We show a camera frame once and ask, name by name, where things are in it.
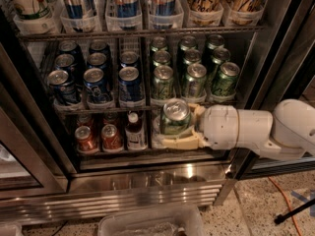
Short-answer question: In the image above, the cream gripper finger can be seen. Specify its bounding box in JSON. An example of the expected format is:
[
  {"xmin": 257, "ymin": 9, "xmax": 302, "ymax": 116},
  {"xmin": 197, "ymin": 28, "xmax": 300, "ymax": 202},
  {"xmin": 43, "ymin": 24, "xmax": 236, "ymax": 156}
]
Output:
[
  {"xmin": 188, "ymin": 103, "xmax": 206, "ymax": 124},
  {"xmin": 160, "ymin": 128, "xmax": 209, "ymax": 150}
]

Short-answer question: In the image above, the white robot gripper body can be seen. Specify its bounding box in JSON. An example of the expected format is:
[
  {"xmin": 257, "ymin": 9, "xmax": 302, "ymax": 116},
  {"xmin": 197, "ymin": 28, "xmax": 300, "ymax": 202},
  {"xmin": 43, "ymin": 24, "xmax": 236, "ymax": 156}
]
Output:
[{"xmin": 199, "ymin": 105, "xmax": 238, "ymax": 150}]

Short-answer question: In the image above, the green can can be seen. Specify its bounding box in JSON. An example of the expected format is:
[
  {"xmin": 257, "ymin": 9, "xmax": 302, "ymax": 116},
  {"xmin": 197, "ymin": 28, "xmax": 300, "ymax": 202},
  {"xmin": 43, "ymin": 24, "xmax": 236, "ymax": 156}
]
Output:
[
  {"xmin": 152, "ymin": 50, "xmax": 171, "ymax": 69},
  {"xmin": 211, "ymin": 62, "xmax": 240, "ymax": 96},
  {"xmin": 150, "ymin": 36, "xmax": 168, "ymax": 54},
  {"xmin": 182, "ymin": 49, "xmax": 202, "ymax": 69},
  {"xmin": 181, "ymin": 63, "xmax": 207, "ymax": 98},
  {"xmin": 159, "ymin": 98, "xmax": 191, "ymax": 135},
  {"xmin": 152, "ymin": 65, "xmax": 174, "ymax": 100},
  {"xmin": 203, "ymin": 34, "xmax": 224, "ymax": 62},
  {"xmin": 207, "ymin": 47, "xmax": 230, "ymax": 81}
]

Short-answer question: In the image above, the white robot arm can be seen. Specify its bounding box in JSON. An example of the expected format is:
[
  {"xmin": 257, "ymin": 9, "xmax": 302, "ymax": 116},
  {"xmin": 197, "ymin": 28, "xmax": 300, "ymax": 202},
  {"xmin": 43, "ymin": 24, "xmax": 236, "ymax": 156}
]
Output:
[{"xmin": 161, "ymin": 99, "xmax": 315, "ymax": 161}]

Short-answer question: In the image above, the blue can front right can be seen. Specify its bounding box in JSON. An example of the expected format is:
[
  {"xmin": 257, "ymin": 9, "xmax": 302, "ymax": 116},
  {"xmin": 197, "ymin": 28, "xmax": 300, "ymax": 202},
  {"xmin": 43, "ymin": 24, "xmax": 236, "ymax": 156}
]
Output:
[{"xmin": 118, "ymin": 67, "xmax": 143, "ymax": 102}]

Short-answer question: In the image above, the red can front right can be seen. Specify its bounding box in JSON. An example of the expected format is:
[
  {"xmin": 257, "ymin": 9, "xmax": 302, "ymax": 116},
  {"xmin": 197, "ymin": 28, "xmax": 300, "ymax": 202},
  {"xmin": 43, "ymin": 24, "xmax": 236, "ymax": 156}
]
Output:
[{"xmin": 101, "ymin": 124, "xmax": 123, "ymax": 150}]

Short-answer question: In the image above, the red can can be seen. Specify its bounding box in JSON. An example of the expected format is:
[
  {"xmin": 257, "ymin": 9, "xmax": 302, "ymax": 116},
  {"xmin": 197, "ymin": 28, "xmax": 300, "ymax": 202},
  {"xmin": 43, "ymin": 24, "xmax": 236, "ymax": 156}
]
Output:
[
  {"xmin": 103, "ymin": 112, "xmax": 118, "ymax": 126},
  {"xmin": 101, "ymin": 124, "xmax": 123, "ymax": 150},
  {"xmin": 75, "ymin": 126, "xmax": 97, "ymax": 152},
  {"xmin": 77, "ymin": 114, "xmax": 94, "ymax": 129}
]

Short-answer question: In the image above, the red can back right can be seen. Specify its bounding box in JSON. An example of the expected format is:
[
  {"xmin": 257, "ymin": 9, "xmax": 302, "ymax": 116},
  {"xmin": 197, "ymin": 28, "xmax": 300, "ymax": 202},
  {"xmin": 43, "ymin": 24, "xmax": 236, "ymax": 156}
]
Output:
[{"xmin": 103, "ymin": 112, "xmax": 118, "ymax": 126}]

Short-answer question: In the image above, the blue can front middle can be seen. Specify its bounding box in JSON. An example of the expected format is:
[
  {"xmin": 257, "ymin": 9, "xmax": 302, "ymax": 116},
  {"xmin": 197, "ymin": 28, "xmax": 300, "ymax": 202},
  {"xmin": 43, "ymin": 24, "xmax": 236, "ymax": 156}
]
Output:
[{"xmin": 84, "ymin": 68, "xmax": 112, "ymax": 103}]

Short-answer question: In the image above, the red can front left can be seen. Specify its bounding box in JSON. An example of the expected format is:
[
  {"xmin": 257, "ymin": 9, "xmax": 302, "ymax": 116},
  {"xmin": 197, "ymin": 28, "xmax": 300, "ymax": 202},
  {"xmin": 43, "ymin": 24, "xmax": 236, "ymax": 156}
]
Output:
[{"xmin": 75, "ymin": 126, "xmax": 97, "ymax": 152}]

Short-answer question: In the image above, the stainless steel fridge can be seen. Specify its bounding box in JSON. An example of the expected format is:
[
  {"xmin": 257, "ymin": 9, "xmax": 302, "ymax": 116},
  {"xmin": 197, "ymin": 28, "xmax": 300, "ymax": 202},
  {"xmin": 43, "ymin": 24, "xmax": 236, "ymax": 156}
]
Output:
[{"xmin": 0, "ymin": 0, "xmax": 315, "ymax": 224}]

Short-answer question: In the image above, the red can back left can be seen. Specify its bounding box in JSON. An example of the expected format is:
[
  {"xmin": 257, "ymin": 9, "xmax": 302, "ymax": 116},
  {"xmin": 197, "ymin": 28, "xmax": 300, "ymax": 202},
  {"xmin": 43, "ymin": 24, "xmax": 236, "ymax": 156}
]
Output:
[{"xmin": 77, "ymin": 114, "xmax": 94, "ymax": 129}]

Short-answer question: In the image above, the blue can back middle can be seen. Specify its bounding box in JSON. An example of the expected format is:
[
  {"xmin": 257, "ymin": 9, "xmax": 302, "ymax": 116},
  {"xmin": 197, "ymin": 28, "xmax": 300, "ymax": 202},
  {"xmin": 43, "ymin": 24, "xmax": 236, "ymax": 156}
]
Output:
[{"xmin": 89, "ymin": 40, "xmax": 111, "ymax": 58}]

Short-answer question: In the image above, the blue can front left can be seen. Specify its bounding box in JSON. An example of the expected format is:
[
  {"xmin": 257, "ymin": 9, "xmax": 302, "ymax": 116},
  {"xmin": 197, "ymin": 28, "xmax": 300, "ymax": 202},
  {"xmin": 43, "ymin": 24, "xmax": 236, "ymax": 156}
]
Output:
[{"xmin": 47, "ymin": 70, "xmax": 81, "ymax": 105}]

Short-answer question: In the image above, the blue can back left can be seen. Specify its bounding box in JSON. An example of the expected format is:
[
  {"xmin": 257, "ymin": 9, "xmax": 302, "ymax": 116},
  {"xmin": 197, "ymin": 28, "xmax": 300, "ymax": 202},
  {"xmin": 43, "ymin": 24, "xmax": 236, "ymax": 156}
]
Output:
[{"xmin": 58, "ymin": 40, "xmax": 85, "ymax": 70}]

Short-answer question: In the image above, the white tall can top shelf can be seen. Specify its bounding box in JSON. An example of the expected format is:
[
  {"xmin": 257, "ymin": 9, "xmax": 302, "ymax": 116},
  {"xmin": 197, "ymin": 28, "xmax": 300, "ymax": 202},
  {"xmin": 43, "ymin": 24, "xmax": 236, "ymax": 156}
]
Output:
[{"xmin": 11, "ymin": 0, "xmax": 51, "ymax": 20}]

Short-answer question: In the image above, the clear water bottle left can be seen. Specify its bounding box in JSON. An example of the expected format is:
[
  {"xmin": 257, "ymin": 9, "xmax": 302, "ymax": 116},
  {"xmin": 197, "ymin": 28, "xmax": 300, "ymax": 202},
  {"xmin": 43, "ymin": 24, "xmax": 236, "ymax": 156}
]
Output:
[{"xmin": 152, "ymin": 116, "xmax": 162, "ymax": 148}]

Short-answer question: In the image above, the brown drink bottle white cap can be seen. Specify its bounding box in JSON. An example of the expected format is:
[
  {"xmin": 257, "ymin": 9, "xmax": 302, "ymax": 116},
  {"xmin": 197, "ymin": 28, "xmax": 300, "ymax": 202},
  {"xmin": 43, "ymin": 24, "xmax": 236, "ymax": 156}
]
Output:
[{"xmin": 125, "ymin": 112, "xmax": 147, "ymax": 150}]

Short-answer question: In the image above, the clear plastic bin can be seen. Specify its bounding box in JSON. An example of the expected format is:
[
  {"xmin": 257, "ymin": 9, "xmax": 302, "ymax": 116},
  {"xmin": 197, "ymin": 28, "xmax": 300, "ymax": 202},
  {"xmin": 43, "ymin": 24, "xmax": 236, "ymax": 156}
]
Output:
[{"xmin": 97, "ymin": 204, "xmax": 206, "ymax": 236}]

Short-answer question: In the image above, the black tripod leg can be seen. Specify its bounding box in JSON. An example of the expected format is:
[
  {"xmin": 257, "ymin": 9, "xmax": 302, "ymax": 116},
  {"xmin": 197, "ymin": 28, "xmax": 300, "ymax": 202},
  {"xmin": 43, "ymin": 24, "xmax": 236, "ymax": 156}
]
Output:
[{"xmin": 274, "ymin": 199, "xmax": 315, "ymax": 225}]

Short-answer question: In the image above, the orange cable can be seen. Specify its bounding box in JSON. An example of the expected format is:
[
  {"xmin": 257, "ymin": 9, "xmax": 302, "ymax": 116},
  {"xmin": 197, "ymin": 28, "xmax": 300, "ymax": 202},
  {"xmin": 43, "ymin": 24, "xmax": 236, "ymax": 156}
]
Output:
[{"xmin": 268, "ymin": 176, "xmax": 303, "ymax": 236}]

